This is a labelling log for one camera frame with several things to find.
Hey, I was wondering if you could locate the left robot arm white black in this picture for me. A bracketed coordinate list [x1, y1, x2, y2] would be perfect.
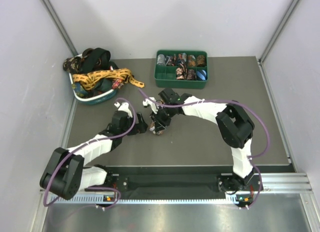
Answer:
[39, 111, 148, 200]

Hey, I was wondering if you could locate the dark brown rolled tie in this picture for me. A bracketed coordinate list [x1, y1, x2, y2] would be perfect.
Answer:
[196, 55, 207, 67]

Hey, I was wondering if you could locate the green patterned tie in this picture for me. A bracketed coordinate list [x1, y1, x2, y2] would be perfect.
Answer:
[71, 82, 88, 98]

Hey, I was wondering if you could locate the aluminium front rail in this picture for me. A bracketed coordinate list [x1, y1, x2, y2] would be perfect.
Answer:
[45, 173, 311, 199]

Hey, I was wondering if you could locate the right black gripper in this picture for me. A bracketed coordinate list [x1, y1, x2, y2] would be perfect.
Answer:
[150, 103, 176, 132]

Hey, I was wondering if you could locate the green compartment tray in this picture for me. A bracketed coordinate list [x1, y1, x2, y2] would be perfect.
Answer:
[154, 50, 209, 89]

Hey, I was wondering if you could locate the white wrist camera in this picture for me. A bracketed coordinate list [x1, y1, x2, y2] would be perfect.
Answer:
[142, 97, 159, 114]
[114, 102, 133, 118]

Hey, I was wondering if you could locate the left aluminium frame post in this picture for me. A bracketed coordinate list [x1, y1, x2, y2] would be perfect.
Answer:
[41, 0, 78, 56]

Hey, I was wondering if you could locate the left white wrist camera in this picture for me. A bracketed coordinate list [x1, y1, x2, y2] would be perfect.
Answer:
[114, 102, 133, 118]

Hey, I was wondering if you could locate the aluminium frame post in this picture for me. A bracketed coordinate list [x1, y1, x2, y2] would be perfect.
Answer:
[257, 0, 301, 65]
[41, 0, 78, 56]

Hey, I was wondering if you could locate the right aluminium frame post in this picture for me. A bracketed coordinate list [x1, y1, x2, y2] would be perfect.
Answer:
[257, 0, 301, 65]

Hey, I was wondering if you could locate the teal floral rolled tie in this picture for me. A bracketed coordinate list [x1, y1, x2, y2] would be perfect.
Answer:
[176, 53, 187, 66]

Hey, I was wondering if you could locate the grey slotted cable duct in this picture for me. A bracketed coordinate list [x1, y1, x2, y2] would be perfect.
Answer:
[47, 192, 253, 204]

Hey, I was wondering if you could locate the blue striped rolled tie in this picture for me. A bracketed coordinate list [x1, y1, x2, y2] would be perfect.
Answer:
[196, 69, 208, 81]

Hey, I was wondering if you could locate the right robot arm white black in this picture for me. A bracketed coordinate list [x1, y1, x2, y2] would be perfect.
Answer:
[142, 88, 255, 192]

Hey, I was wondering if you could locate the white teal basket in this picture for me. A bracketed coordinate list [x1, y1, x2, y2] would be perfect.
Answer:
[67, 53, 117, 105]

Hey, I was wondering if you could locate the dark floral tie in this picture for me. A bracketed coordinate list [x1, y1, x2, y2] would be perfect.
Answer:
[62, 57, 81, 74]

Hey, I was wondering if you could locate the yellow patterned tie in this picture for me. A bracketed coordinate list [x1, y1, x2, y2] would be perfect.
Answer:
[71, 68, 145, 90]

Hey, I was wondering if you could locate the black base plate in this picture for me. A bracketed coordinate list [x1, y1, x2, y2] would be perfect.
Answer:
[84, 165, 263, 200]

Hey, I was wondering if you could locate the dark red rolled tie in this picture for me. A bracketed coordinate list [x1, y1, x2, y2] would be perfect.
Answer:
[165, 54, 177, 66]

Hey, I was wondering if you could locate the brown pink rolled tie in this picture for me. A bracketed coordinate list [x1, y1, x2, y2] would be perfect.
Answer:
[186, 69, 196, 81]

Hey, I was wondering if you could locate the black tie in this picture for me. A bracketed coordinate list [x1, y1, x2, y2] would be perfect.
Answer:
[79, 48, 119, 74]

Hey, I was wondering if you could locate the pink floral rolled tie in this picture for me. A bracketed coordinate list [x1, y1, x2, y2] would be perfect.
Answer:
[175, 67, 186, 80]

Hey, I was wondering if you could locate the grey rolled tie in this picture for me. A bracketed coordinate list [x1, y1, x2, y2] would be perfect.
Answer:
[156, 54, 166, 66]

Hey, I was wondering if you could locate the brown floral tie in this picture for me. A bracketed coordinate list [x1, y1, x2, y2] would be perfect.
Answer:
[149, 121, 166, 136]

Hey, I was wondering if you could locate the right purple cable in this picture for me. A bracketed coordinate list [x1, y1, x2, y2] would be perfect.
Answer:
[138, 88, 271, 210]

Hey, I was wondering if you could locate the red patterned tie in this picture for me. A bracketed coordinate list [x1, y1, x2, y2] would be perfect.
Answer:
[112, 79, 124, 90]

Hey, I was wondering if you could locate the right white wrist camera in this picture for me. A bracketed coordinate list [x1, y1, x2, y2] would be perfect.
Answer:
[142, 97, 159, 114]

